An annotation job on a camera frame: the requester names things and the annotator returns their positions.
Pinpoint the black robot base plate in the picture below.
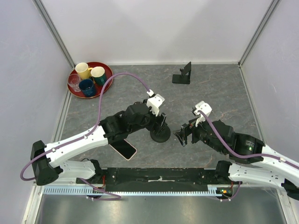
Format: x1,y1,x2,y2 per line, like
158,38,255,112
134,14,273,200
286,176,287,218
87,168,231,192

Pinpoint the clear drinking glass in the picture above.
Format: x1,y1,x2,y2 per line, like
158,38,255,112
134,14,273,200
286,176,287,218
68,73,81,92

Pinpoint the yellow mug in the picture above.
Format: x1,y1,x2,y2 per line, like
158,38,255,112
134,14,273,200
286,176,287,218
75,63,93,79

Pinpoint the light blue cable duct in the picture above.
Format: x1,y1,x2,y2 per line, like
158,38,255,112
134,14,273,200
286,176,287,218
43,185,232,196

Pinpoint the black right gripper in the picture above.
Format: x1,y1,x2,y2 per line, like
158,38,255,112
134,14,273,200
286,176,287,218
173,113,226,154

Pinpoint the black angled desk phone stand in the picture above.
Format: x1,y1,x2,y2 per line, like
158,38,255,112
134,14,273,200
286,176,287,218
172,62,192,84

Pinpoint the pink-cased smartphone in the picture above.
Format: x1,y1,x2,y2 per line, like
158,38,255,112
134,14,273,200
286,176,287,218
110,140,137,161

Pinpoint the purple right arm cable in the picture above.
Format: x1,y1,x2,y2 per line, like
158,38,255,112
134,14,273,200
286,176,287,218
198,111,299,202

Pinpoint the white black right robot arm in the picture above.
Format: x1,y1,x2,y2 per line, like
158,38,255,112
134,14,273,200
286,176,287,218
174,120,299,200

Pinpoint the black round-base phone stand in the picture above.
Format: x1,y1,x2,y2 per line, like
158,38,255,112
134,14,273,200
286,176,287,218
150,113,171,143

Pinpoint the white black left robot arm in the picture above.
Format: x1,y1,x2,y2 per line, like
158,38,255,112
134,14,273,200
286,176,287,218
30,102,171,186

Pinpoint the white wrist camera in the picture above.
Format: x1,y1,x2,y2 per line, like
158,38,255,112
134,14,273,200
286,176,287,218
146,90,165,117
192,100,212,127

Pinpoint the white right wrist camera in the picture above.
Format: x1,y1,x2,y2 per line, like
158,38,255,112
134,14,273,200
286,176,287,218
192,100,212,127

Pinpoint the green mug white inside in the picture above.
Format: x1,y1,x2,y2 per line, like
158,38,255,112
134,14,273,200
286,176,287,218
91,66,107,86

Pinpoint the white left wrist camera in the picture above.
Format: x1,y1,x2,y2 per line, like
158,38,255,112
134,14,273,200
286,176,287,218
146,90,165,117

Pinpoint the dark blue mug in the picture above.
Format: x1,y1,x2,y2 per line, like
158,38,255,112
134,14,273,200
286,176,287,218
79,79,96,98

